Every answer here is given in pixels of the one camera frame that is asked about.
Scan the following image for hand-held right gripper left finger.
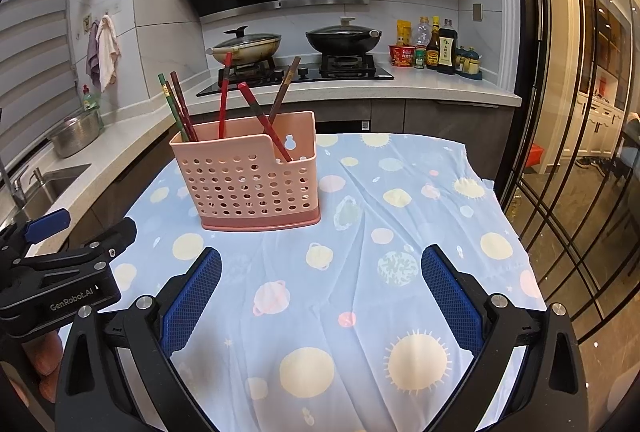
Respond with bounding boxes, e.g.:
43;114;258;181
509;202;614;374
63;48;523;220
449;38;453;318
54;246;222;432

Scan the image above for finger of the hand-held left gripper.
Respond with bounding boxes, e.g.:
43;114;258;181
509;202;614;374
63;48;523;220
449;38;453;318
0;208;71;249
20;217;137;273

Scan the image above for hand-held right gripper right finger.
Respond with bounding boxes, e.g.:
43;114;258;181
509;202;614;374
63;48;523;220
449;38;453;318
420;244;588;432

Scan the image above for pink perforated utensil holder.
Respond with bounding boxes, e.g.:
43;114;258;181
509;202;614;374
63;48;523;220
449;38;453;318
169;111;322;233

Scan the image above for green chopstick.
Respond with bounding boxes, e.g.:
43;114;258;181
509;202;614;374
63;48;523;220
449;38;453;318
158;72;190;143

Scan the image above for red chopstick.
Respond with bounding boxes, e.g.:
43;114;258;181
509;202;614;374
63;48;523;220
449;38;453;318
237;82;293;163
217;52;234;139

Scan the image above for person's left hand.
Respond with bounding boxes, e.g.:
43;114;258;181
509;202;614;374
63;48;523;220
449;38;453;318
22;327;63;405

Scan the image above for stainless steel sink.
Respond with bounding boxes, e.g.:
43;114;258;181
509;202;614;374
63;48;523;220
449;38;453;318
0;164;91;233

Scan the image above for chrome faucet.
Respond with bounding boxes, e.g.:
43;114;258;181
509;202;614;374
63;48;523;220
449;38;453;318
0;157;43;213

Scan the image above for stainless steel bowl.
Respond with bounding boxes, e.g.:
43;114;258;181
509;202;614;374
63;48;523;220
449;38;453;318
48;109;103;159

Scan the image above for blue planet print tablecloth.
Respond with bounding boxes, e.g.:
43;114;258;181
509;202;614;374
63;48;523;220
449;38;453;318
57;132;547;432

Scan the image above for white window blind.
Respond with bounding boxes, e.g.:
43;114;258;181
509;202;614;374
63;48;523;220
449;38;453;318
0;0;88;193

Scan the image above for purple hanging towel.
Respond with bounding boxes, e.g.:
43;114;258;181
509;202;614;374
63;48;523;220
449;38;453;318
86;22;101;82

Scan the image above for white hanging towel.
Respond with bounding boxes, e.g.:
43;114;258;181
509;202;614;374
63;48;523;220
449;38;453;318
96;15;122;92

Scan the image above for glass sliding door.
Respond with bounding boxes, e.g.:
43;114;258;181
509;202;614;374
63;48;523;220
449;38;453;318
500;0;640;363

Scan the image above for small bottles on blue tray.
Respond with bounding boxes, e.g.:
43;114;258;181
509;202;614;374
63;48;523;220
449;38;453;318
455;46;484;81

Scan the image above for beige wok with lid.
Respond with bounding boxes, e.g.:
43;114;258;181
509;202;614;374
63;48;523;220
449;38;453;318
206;26;282;66

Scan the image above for red instant noodle cup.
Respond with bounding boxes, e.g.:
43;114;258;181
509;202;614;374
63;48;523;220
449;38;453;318
389;44;416;67

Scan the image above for dark soy sauce bottle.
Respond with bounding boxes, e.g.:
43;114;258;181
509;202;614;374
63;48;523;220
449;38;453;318
437;18;458;76

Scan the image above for yellow label sauce bottle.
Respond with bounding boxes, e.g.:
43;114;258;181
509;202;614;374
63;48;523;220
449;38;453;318
426;16;442;70

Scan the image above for black gas stove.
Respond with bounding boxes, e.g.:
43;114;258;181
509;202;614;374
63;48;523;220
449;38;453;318
196;54;395;98

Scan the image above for clear plastic bottle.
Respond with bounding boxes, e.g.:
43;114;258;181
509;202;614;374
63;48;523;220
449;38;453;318
412;16;431;51

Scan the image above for black wok with lid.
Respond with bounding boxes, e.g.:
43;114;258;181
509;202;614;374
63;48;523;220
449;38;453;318
305;16;383;55

